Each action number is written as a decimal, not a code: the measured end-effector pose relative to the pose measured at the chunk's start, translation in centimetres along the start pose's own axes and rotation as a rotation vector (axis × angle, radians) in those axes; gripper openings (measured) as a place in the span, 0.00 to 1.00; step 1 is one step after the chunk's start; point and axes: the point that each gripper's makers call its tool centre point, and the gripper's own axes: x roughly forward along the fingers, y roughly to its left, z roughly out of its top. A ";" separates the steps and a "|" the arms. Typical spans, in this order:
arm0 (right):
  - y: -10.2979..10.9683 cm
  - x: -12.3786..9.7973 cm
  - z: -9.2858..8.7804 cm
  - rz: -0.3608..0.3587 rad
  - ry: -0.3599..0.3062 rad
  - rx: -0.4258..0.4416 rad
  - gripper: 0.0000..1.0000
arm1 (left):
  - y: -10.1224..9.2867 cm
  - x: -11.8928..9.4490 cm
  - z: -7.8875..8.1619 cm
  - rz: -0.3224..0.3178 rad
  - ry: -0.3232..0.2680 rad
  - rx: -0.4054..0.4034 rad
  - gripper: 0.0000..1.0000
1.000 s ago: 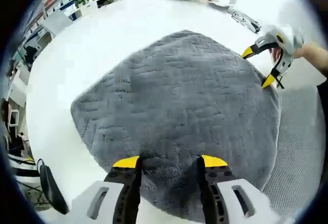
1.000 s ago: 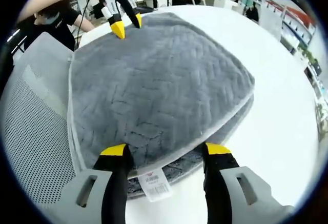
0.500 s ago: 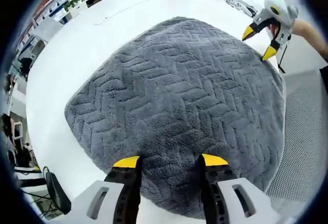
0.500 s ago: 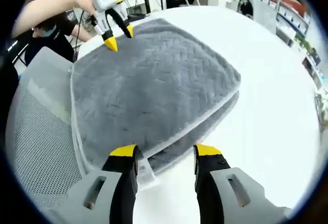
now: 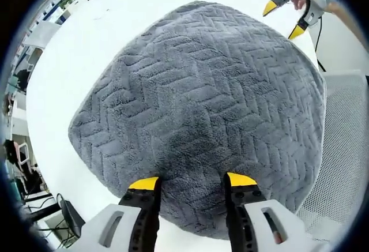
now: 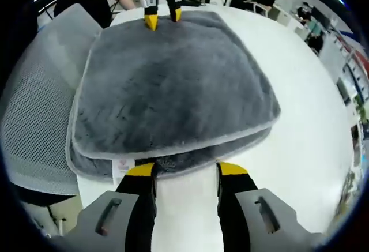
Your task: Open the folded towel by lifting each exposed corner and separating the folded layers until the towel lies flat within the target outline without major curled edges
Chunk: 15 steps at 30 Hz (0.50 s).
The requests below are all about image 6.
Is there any grey towel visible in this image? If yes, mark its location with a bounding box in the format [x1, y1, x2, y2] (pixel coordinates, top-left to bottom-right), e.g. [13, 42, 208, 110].
[65, 10, 282, 183]

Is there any person's torso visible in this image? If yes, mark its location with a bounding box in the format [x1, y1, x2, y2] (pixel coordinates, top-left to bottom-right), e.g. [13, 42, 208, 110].
[53, 0, 122, 29]

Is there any grey mesh office chair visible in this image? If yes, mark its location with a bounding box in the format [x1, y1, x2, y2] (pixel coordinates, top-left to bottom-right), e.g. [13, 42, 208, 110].
[0, 2, 105, 197]

